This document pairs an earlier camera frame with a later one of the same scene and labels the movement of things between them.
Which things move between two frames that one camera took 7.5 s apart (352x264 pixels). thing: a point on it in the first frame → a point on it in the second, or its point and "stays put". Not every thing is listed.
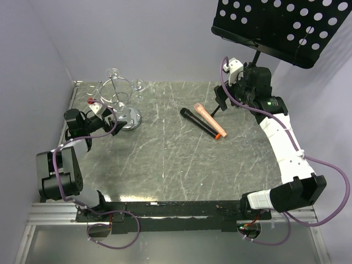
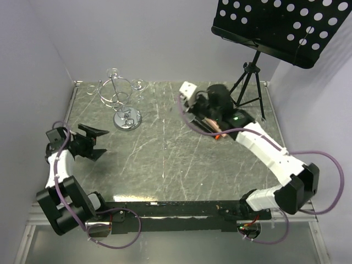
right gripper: (243, 81) → (194, 106)
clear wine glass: (113, 72) stays put
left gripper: (110, 127) → (92, 133)
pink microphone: (199, 108) stays put
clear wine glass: (138, 85) stays put
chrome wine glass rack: (114, 93) stays put
